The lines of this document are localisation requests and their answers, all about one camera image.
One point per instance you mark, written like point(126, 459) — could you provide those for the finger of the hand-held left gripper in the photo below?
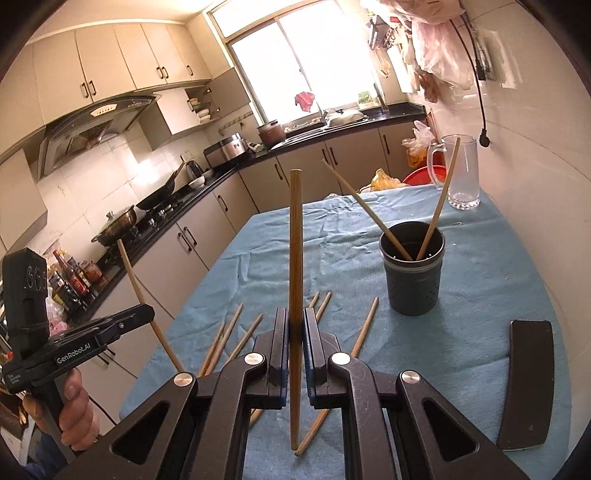
point(131, 321)

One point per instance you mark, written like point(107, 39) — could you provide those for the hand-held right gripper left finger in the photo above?
point(277, 369)

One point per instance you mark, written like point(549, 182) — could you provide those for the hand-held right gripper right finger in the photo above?
point(316, 374)

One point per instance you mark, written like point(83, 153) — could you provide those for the long wooden chopstick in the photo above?
point(364, 207)
point(134, 281)
point(295, 230)
point(436, 207)

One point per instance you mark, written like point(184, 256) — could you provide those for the bunch of wooden chopsticks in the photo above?
point(363, 325)

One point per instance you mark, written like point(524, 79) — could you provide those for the dark grey utensil holder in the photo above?
point(411, 290)

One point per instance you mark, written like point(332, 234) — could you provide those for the person's left forearm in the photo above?
point(44, 454)

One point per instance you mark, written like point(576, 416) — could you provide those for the person's left hand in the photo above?
point(76, 410)

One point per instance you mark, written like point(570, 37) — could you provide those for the cluster of sauce bottles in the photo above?
point(74, 281)

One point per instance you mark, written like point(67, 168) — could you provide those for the steel pot with lid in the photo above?
point(115, 226)

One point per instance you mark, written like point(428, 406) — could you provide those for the blue tablecloth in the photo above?
point(346, 277)

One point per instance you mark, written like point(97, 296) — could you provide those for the black gas stove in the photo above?
point(157, 217)

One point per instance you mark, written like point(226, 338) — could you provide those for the black wok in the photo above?
point(157, 198)

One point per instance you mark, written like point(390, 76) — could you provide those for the white bowl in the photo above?
point(196, 183)

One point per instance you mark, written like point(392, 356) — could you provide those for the steel kettle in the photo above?
point(194, 170)

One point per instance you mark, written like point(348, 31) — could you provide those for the steel range hood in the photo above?
point(92, 120)

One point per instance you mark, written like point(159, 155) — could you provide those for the cream lower kitchen cabinets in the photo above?
point(277, 175)

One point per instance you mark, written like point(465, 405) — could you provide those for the silver rice cooker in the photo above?
point(226, 150)

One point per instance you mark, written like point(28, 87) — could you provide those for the yellow plastic bag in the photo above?
point(385, 181)

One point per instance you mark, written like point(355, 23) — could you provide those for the black curved flat case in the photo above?
point(526, 383)

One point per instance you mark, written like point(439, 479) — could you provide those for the red plastic basin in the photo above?
point(420, 177)

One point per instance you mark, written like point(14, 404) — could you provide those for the brown clay pot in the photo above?
point(271, 134)

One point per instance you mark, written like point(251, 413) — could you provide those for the clear glass pitcher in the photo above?
point(464, 184)

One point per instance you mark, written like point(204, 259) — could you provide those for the white plastic bag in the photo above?
point(420, 143)

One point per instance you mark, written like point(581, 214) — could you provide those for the steel pan lid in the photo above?
point(344, 117)

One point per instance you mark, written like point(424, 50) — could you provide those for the red cloth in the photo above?
point(304, 101)

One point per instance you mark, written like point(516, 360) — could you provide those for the black kitchen countertop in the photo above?
point(397, 115)

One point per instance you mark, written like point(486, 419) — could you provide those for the green packet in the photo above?
point(365, 98)

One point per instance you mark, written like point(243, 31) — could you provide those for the steel faucet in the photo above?
point(379, 97)

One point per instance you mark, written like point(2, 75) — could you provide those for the kitchen window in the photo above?
point(277, 60)

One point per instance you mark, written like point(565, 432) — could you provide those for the white cutting board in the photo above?
point(396, 69)

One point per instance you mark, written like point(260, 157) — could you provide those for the hanging pink plastic bags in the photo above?
point(438, 50)

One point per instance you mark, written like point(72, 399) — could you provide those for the cream side wall cabinet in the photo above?
point(21, 198)

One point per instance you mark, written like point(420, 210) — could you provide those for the cream upper wall cabinets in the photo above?
point(106, 55)

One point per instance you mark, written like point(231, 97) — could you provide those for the black wall utensil rack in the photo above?
point(381, 32)

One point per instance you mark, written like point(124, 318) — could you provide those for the wall power strip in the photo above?
point(485, 55)

